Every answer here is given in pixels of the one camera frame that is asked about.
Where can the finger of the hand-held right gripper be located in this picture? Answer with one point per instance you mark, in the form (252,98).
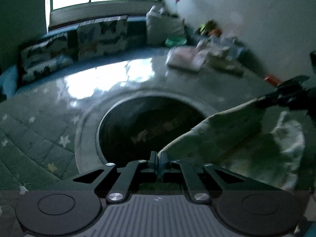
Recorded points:
(292,81)
(276,98)

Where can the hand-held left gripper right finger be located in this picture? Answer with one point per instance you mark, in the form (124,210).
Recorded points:
(161,165)

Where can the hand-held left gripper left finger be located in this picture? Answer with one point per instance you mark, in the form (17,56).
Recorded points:
(153,164)

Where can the pale printed baby garment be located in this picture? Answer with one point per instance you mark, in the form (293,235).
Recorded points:
(222,138)

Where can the small red object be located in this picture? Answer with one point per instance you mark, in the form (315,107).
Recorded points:
(271,79)

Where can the round table stove pit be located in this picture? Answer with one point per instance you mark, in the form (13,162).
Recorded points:
(148,128)

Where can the clear storage box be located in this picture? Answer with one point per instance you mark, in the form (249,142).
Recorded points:
(227,44)

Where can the brown stuffed toy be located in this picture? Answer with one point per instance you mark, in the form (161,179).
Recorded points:
(209,28)

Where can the folded pink white garment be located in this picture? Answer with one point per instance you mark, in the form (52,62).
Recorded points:
(185,58)

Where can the green bowl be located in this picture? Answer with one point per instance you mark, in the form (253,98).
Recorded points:
(175,42)

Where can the plain white cushion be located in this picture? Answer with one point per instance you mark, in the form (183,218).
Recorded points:
(164,27)

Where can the square butterfly-print cushion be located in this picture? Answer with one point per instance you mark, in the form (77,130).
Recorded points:
(102,38)

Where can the long butterfly-print cushion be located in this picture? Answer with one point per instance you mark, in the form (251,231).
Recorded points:
(47,68)

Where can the wooden window ledge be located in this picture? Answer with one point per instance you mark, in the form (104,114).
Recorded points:
(93,21)

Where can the flat butterfly-print cushion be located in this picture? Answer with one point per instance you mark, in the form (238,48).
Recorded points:
(44,49)

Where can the blue sofa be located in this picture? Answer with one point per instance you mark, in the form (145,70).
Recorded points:
(9,79)

